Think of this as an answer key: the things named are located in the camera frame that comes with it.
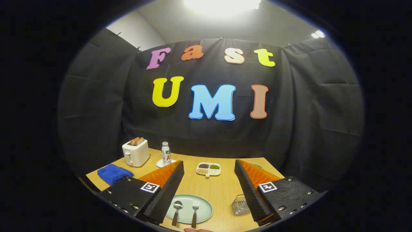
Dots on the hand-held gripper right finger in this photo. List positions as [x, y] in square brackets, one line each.
[249, 190]

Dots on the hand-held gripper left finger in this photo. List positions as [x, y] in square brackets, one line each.
[167, 190]

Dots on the white plate of food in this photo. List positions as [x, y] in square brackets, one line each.
[258, 166]

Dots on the white square coaster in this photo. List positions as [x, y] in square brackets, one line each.
[160, 163]

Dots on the small clear drink bottle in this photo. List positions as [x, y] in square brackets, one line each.
[165, 154]

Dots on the pale green plate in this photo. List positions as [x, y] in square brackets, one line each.
[204, 209]

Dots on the white divided dish of beans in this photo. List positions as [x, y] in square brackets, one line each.
[208, 169]

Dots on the white toaster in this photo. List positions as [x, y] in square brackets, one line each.
[136, 154]

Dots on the blue folded cloth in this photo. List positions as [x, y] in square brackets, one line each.
[114, 174]

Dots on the brown toast slice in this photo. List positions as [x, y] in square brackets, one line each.
[134, 141]
[141, 140]

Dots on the small ceiling light panel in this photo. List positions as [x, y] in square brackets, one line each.
[318, 33]

